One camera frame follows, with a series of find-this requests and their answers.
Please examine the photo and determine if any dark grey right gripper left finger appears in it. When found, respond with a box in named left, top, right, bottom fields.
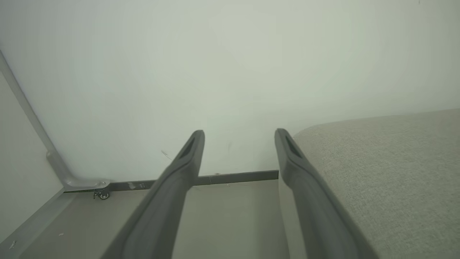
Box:
left=101, top=130, right=205, bottom=259

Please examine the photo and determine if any grey fabric sofa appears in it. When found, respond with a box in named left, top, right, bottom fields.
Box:
left=279, top=109, right=460, bottom=259

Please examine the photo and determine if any black wall baseboard strip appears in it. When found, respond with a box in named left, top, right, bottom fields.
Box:
left=108, top=170, right=279, bottom=192

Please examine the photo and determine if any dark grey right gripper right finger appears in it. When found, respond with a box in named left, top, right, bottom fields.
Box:
left=275, top=128, right=378, bottom=259

